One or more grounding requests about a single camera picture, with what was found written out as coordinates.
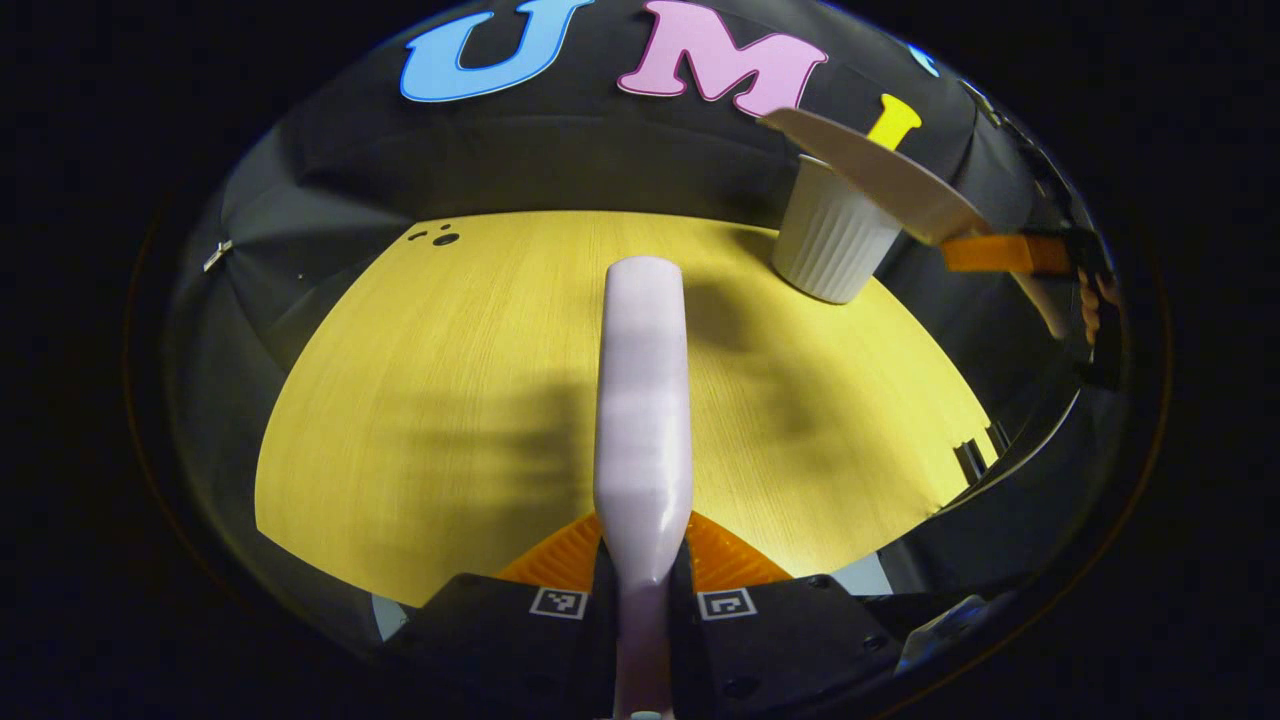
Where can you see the yellow wooden desktop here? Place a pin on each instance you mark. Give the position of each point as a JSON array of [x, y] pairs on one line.
[[450, 400]]

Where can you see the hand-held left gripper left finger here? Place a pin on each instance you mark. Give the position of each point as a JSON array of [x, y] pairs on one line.
[[500, 640]]

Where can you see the small pink broom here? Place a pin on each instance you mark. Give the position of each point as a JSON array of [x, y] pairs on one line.
[[645, 400]]

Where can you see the black desk edge bracket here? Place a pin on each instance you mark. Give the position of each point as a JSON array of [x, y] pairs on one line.
[[972, 457]]

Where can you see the silver metal clip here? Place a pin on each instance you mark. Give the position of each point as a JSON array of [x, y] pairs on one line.
[[217, 256]]

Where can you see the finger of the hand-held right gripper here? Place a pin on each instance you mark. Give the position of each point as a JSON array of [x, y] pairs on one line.
[[1090, 310], [1000, 254]]

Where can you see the pink dustpan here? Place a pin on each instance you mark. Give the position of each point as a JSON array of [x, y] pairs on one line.
[[890, 180]]

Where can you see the white ribbed garbage bin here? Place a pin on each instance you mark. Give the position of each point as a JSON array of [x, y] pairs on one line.
[[830, 250]]

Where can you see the black backdrop cloth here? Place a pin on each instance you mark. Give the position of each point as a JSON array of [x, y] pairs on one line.
[[600, 150]]

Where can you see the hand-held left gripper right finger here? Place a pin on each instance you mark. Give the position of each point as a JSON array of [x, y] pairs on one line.
[[780, 640]]

